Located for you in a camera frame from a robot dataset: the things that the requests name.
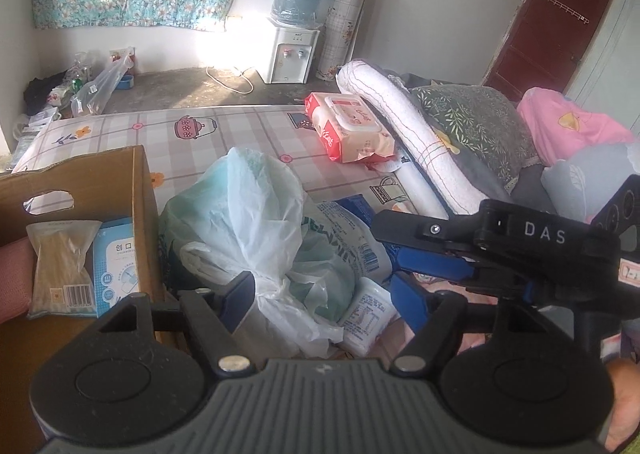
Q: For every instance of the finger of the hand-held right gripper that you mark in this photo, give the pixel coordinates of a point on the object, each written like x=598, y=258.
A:
x=500, y=229
x=430, y=264

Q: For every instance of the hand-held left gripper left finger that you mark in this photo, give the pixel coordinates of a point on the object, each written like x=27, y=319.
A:
x=242, y=296

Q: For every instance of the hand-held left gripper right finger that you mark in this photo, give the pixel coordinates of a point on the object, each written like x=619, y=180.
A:
x=406, y=301

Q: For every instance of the small white wipes pack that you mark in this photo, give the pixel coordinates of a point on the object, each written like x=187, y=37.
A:
x=367, y=314

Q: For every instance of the blue and white box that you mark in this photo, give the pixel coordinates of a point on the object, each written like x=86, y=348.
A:
x=117, y=259

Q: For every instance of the clear pack of tan pads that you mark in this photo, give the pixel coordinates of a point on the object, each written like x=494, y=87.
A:
x=60, y=264

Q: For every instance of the brown cardboard box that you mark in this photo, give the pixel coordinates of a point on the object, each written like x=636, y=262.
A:
x=75, y=174

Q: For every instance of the person's right hand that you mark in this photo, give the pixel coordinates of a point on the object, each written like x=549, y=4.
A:
x=625, y=394

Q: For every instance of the grey printed bedsheet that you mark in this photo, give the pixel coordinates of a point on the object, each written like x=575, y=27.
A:
x=530, y=189

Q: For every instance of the white foam roll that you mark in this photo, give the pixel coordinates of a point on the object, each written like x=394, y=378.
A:
x=420, y=189

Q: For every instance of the white tied plastic bag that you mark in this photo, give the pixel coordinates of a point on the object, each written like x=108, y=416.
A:
x=240, y=214

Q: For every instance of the blue lettered plastic bag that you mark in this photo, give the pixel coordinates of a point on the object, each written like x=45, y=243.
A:
x=350, y=239

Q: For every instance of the pink and blue patchwork quilt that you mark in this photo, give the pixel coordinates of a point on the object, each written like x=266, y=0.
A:
x=570, y=124

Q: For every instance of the grey leaf print pillow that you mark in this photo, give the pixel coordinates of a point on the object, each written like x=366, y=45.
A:
x=470, y=119

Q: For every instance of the white rolled blanket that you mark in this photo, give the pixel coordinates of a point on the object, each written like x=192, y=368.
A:
x=400, y=109

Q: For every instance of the red wet wipes pack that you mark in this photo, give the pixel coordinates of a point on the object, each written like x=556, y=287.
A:
x=345, y=129

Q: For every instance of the dark red door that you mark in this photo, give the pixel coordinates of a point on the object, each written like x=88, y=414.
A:
x=540, y=44

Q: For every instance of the small blue bowl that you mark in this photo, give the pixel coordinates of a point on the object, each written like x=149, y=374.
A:
x=127, y=81

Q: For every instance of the white water dispenser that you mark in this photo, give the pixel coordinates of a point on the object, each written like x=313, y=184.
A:
x=290, y=54

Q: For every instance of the clear plastic bag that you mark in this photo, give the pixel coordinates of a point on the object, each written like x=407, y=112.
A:
x=100, y=84

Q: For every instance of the rolled floral floor covering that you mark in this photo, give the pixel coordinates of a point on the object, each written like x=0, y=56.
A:
x=345, y=19

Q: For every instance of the pile of white packets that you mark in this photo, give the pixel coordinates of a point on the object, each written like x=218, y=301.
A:
x=40, y=122

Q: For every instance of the green bottle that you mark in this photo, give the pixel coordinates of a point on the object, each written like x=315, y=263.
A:
x=77, y=85

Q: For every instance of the black cloth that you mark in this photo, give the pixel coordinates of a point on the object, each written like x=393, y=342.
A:
x=42, y=89

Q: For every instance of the wall hook rack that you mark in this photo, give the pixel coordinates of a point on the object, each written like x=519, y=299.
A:
x=565, y=8

